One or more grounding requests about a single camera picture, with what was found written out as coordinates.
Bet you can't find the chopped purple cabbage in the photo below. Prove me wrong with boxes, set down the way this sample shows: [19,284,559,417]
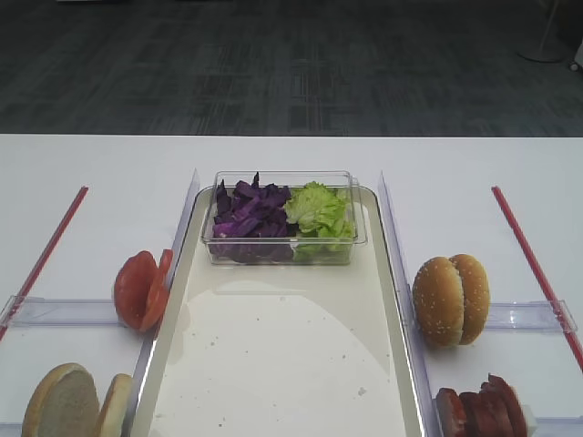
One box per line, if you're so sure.
[210,175,296,263]

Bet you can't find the red right rail strip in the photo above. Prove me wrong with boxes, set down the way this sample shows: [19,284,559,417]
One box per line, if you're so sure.
[491,186,582,369]

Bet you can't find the rear tomato slice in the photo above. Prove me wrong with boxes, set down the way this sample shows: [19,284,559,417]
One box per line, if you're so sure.
[139,249,173,332]

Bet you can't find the stack of meat slices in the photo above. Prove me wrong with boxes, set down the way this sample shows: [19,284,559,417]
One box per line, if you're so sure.
[435,373,533,437]

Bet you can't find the round floor stand base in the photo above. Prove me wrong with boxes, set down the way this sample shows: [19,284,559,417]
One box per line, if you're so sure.
[516,0,564,64]

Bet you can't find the clear bun top pusher track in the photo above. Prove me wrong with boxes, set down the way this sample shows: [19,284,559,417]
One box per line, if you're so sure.
[485,300,578,333]

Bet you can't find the red rail strip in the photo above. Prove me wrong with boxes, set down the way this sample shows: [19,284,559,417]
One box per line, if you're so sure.
[1,186,88,338]
[491,186,582,369]

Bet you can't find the bun half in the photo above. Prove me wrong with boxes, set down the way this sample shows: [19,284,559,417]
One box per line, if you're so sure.
[94,373,133,437]
[21,362,99,437]

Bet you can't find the clear plastic salad container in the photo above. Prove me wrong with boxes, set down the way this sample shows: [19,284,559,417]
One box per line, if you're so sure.
[200,170,367,266]

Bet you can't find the metal serving tray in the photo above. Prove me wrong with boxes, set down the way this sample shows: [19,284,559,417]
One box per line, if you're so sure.
[131,188,424,436]

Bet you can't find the front tomato slice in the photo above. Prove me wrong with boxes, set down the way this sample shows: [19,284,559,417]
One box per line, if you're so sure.
[113,250,158,330]

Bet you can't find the red left rail strip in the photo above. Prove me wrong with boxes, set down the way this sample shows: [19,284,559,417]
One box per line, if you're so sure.
[1,186,88,338]

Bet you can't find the front sesame bun top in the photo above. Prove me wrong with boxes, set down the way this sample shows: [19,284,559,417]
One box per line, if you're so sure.
[412,257,465,348]

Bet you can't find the clear tomato pusher track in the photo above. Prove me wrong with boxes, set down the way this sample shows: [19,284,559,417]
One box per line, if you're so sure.
[1,296,120,328]

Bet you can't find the green lettuce leaves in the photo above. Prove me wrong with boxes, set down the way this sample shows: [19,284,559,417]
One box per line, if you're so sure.
[283,181,355,264]

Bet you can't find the rear sesame bun top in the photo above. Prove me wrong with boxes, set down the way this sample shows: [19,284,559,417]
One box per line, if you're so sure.
[449,254,490,345]

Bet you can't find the clear left long divider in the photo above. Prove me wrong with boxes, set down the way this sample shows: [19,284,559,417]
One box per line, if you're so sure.
[121,168,199,437]

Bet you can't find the tomato slice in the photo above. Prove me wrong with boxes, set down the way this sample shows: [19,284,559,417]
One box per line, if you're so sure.
[113,250,158,330]
[139,249,173,332]

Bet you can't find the sesame bun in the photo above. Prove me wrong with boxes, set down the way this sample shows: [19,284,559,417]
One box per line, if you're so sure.
[412,257,465,348]
[449,254,490,345]

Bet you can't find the white meat pusher block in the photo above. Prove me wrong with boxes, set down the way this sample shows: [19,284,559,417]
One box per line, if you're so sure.
[521,404,537,437]

